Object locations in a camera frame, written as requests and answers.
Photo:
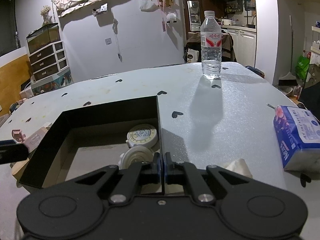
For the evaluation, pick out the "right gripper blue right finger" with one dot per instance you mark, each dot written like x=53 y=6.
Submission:
x=168 y=167

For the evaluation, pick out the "white drawer cabinet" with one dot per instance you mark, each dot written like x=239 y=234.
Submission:
x=49 y=60

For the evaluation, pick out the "pink small clip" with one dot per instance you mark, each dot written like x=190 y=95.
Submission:
x=18 y=135

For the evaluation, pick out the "clear plastic water bottle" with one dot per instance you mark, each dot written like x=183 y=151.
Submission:
x=211 y=46

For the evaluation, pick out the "round white dial timer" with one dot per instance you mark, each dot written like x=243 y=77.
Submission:
x=136 y=154

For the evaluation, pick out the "round white measuring tape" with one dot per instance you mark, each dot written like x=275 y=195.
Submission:
x=144 y=134

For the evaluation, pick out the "blue tissue pack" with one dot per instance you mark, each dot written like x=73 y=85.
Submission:
x=297 y=132

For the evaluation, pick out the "white plush wall toy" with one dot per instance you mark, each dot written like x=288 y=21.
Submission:
x=171 y=18

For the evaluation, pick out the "glass terrarium tank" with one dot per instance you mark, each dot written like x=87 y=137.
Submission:
x=43 y=36

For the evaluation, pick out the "black cardboard box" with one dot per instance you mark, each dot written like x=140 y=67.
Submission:
x=86 y=139

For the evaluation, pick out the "brown wooden coaster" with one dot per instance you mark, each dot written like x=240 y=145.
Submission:
x=33 y=141

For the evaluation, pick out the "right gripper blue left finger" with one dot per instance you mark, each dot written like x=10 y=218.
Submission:
x=156 y=168

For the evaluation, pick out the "green plastic bag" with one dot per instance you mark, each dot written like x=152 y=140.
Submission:
x=301 y=67

